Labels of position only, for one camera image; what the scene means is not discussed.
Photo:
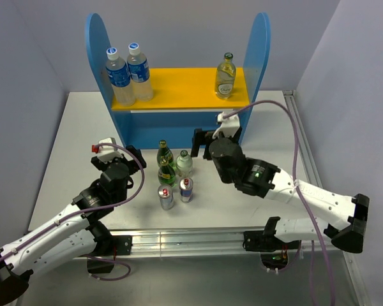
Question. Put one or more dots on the silver Red Bull can left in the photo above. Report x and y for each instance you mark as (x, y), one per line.
(165, 194)

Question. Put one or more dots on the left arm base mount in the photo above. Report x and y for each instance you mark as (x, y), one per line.
(112, 248)

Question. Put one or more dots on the blue and yellow wooden shelf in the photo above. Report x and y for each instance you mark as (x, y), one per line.
(184, 98)

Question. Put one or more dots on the clear Chang soda bottle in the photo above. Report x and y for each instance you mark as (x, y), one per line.
(184, 164)
(225, 77)

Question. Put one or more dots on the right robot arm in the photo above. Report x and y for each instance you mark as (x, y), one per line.
(340, 219)

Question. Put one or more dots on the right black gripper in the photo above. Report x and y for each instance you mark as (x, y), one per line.
(199, 135)

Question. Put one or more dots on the aluminium right side rail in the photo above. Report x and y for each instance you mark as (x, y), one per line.
(304, 147)

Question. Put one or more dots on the left plastic water bottle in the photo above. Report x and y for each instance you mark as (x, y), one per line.
(119, 77)

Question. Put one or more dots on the right plastic water bottle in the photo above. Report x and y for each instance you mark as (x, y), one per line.
(140, 74)

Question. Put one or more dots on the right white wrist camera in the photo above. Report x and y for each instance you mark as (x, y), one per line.
(228, 125)

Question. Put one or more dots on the green perrier bottle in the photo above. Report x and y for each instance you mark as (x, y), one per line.
(166, 173)
(165, 152)

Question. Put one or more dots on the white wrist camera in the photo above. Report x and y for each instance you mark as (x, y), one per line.
(228, 125)
(104, 152)

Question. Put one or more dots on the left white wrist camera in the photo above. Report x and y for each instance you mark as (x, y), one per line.
(104, 152)

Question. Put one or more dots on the blue Red Bull can right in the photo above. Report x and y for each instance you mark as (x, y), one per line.
(186, 189)

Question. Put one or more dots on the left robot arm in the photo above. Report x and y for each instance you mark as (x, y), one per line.
(75, 231)

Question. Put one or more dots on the plastic water bottle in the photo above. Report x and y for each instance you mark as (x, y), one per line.
(119, 77)
(140, 74)

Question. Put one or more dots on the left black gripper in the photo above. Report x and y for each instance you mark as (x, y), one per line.
(135, 164)

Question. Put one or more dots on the aluminium front rail frame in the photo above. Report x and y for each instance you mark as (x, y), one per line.
(197, 268)

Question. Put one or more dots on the green Perrier bottle front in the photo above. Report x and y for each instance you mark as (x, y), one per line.
(166, 173)

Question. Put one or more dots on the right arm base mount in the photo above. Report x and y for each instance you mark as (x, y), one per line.
(275, 255)

